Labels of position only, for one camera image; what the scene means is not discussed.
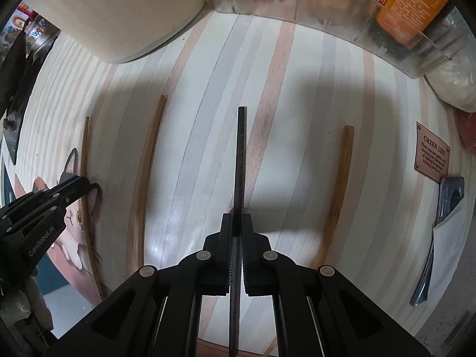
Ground clear plastic bag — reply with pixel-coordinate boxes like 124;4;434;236
442;4;476;68

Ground striped cat print table mat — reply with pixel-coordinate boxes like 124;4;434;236
11;11;465;357

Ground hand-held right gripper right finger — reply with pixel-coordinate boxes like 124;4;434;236
241;214;433;357

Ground bag of white powder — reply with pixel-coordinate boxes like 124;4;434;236
424;50;476;114

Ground colourful wall stickers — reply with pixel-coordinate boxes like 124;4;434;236
0;2;51;45

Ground reddish wooden chopstick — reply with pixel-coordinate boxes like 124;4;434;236
79;116;105;302

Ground blue phone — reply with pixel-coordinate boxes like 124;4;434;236
410;176;465;306

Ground patterned light wooden chopstick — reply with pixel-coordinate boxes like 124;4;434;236
126;95;167;274

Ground steel wok lid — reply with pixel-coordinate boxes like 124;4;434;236
26;22;62;56

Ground beige utensil holder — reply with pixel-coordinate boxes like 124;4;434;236
28;0;209;64

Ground black chopstick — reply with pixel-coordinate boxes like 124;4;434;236
228;106;247;351

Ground short light wooden chopstick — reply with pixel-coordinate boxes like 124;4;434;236
314;124;356;270

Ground orange label sauce bottle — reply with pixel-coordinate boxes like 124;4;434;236
374;0;452;51

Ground white paper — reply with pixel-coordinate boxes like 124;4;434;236
428;205;470;300

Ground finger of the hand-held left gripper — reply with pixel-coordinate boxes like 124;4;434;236
0;184;102;232
0;176;93;221

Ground clear plastic organizer tray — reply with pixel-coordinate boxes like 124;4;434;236
203;0;459;79

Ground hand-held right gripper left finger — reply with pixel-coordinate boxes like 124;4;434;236
44;213;236;357

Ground brown leather tag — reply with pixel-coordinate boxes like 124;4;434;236
414;121;451;184

